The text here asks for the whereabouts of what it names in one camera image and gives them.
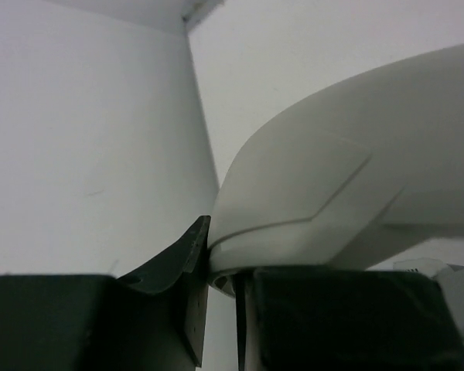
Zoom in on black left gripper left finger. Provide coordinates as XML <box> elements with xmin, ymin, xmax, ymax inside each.
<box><xmin>0</xmin><ymin>216</ymin><xmax>210</xmax><ymax>370</ymax></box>

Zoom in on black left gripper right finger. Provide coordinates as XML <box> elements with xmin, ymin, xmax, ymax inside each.
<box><xmin>235</xmin><ymin>267</ymin><xmax>464</xmax><ymax>370</ymax></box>

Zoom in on white headphones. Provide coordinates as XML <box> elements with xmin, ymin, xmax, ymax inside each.
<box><xmin>208</xmin><ymin>44</ymin><xmax>464</xmax><ymax>296</ymax></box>

